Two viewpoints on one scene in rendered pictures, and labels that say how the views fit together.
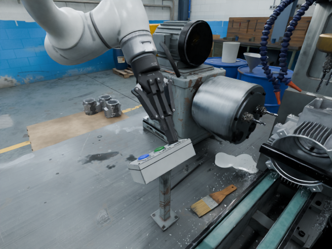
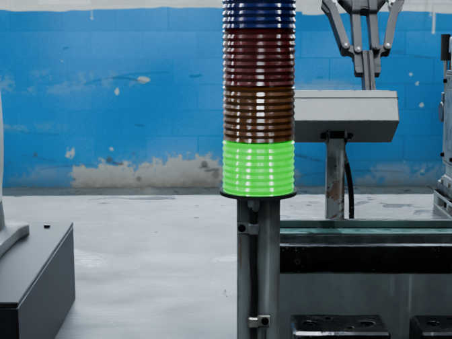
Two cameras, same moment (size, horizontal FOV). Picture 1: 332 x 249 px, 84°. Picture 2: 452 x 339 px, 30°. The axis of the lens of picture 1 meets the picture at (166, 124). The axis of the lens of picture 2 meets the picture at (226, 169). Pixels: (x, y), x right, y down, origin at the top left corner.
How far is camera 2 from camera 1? 0.95 m
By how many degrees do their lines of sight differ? 43
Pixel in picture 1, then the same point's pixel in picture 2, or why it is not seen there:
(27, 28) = (300, 32)
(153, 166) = (302, 102)
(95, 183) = not seen: hidden behind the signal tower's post
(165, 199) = (329, 210)
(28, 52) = not seen: hidden behind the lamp
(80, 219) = (193, 251)
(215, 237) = (359, 231)
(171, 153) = (344, 97)
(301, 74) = not seen: outside the picture
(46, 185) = (169, 222)
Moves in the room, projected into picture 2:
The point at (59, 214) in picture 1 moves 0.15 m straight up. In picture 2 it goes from (167, 243) to (166, 159)
